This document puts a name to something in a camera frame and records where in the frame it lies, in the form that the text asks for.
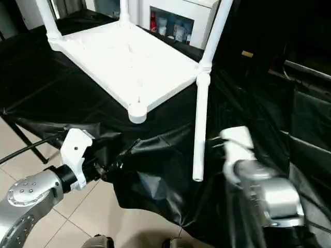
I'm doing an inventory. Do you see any white plastic table top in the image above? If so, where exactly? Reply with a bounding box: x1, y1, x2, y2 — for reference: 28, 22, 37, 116
48, 21, 201, 125

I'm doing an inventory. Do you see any black plastic mat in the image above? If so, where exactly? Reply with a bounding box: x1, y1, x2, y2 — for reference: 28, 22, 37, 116
0, 9, 331, 248

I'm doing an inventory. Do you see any white glass-door cabinet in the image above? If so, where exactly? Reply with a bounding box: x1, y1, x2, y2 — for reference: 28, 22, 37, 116
93, 0, 220, 50

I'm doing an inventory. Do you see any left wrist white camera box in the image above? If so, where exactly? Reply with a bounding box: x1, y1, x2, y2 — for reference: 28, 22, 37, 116
59, 128, 95, 192

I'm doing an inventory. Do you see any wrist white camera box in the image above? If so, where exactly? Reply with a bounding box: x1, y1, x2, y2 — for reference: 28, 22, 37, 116
59, 128, 95, 192
219, 126, 255, 182

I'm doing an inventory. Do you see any black metal table frame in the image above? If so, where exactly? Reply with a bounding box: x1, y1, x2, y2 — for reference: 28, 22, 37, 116
0, 115, 51, 166

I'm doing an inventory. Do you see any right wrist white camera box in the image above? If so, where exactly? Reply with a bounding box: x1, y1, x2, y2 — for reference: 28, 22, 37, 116
219, 126, 255, 182

